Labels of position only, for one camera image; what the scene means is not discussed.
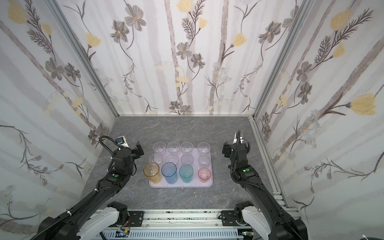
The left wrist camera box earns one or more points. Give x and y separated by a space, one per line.
122 142

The aluminium corner post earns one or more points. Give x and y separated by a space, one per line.
283 54
81 53

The lilac plastic tray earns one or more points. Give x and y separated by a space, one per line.
195 183

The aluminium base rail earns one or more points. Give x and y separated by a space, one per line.
106 219

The aluminium corner post left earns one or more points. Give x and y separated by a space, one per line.
81 53

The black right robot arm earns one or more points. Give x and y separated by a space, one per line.
281 224

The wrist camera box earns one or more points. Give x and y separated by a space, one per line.
122 142
238 139

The pink plastic cup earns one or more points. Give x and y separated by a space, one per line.
204 175

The teal textured plastic cup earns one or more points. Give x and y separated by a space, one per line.
186 173

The aluminium corner post right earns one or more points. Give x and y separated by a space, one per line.
283 54

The blue textured plastic cup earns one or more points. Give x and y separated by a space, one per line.
169 171

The yellow transparent plastic cup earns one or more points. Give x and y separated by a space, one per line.
152 172

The clear plastic cup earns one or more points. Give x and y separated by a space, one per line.
160 148

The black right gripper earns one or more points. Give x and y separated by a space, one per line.
227 149

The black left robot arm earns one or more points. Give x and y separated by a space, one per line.
67 225

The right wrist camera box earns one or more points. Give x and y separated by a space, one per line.
238 139

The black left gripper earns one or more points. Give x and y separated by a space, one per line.
137 150

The frosted textured plastic cup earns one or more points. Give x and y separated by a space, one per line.
187 147

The white perforated cable duct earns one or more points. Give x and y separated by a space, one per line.
177 234

